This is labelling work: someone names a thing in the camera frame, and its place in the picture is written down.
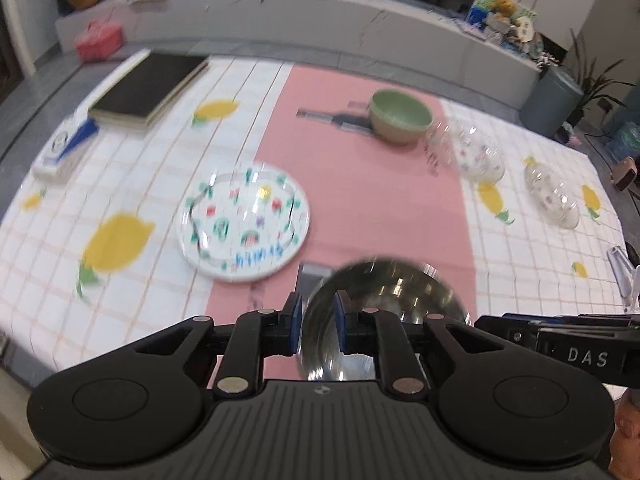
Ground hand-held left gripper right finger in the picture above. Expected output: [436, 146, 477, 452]
[334, 290, 516, 397]

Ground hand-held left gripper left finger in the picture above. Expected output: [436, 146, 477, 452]
[117, 292, 305, 401]

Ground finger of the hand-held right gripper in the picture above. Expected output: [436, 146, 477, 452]
[473, 312, 541, 350]

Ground stainless steel bowl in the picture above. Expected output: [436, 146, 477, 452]
[299, 257, 472, 382]

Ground green ceramic bowl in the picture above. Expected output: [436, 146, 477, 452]
[368, 89, 434, 146]

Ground person's right hand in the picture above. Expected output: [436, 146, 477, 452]
[609, 387, 640, 480]

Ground white plate with colourful print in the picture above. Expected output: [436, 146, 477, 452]
[177, 162, 312, 282]

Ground white folding stand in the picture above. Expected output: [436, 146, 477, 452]
[606, 242, 640, 312]

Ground clear flower-shaped glass plate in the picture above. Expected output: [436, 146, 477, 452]
[182, 170, 297, 267]

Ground pink printed placemat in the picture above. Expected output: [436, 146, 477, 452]
[204, 62, 478, 386]

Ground clear dotted glass bowl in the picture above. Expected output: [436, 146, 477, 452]
[426, 117, 506, 184]
[523, 162, 581, 229]

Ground pink small appliance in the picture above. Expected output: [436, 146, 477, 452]
[614, 156, 640, 192]

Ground lemon print checked tablecloth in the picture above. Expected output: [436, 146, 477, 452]
[0, 52, 632, 386]

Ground blue plastic bag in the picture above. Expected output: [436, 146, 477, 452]
[606, 122, 640, 158]

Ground grey trash can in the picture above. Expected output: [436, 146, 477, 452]
[520, 66, 585, 137]

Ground green potted plant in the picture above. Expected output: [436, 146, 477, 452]
[567, 27, 637, 121]

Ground black book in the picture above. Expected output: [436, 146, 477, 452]
[88, 50, 210, 130]

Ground white and blue box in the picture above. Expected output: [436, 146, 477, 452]
[32, 114, 99, 181]

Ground pile of colourful toys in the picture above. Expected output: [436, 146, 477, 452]
[466, 0, 547, 57]

